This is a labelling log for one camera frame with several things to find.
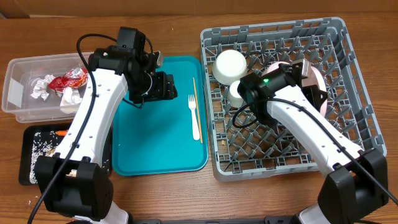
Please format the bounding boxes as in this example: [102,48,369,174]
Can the peanut and rice scraps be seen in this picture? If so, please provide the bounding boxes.
[29,131,65,184]

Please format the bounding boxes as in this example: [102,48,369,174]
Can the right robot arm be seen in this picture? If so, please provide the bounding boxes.
[238,60,393,223]

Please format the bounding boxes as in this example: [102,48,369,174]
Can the wooden chopstick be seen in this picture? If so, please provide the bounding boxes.
[193,77,203,144]

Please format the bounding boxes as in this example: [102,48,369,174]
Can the white plastic fork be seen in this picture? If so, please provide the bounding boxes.
[188,95,200,141]

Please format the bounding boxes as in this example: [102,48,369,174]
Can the grey plastic dish rack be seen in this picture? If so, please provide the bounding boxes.
[200,17,386,181]

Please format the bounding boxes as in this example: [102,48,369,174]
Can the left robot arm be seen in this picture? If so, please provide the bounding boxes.
[34,27,178,223]

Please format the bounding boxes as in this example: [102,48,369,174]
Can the clear plastic waste bin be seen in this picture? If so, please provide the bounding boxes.
[1,54,91,123]

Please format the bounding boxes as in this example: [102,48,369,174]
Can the black rectangular tray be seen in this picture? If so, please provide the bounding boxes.
[18,123,113,186]

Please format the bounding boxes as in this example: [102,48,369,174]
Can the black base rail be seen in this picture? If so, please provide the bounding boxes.
[132,215,300,224]

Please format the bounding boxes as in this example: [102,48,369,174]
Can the orange carrot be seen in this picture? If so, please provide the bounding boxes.
[55,130,68,136]

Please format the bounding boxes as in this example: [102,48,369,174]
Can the teal plastic serving tray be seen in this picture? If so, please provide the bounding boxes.
[112,56,208,176]

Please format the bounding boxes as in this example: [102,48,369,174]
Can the cream bowl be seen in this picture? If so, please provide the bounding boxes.
[212,50,248,85]

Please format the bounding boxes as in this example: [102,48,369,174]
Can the large pink plate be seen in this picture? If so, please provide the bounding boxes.
[302,67,328,116]

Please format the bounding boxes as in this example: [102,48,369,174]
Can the red snack wrapper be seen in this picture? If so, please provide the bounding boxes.
[48,66,88,92]

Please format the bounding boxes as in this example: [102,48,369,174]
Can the cream plastic cup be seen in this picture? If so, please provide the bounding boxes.
[227,80,244,108]

